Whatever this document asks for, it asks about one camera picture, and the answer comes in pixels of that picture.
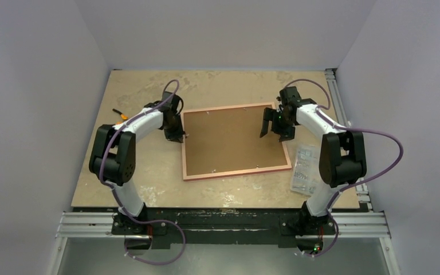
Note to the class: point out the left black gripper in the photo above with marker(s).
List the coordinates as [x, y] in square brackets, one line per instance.
[177, 137]

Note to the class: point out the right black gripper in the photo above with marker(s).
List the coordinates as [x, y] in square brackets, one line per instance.
[278, 126]

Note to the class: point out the pink picture frame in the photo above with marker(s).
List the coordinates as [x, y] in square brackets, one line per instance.
[239, 172]

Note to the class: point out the brown backing board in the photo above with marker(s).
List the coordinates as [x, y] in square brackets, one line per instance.
[231, 140]

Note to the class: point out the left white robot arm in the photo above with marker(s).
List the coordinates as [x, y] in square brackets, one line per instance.
[113, 156]

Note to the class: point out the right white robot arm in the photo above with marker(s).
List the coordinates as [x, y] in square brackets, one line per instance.
[342, 159]

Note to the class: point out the clear plastic screw box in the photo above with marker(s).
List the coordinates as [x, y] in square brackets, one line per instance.
[306, 177]

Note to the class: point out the orange handled pliers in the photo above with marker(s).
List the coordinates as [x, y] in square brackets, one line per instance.
[123, 118]

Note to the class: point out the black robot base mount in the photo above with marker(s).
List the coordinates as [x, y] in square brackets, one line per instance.
[285, 228]

